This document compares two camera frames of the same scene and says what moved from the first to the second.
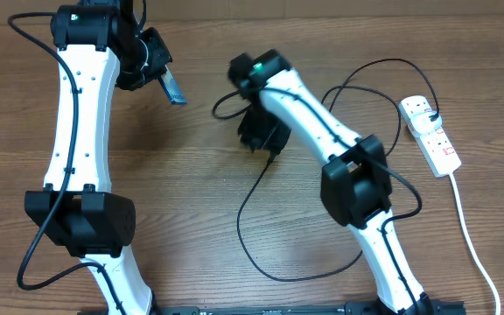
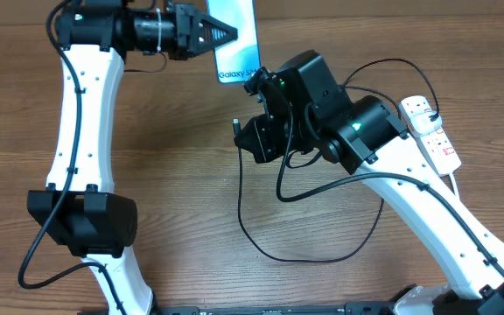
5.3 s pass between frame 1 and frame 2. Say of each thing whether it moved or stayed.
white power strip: stayed
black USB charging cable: moved
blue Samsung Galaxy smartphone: moved
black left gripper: moved
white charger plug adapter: stayed
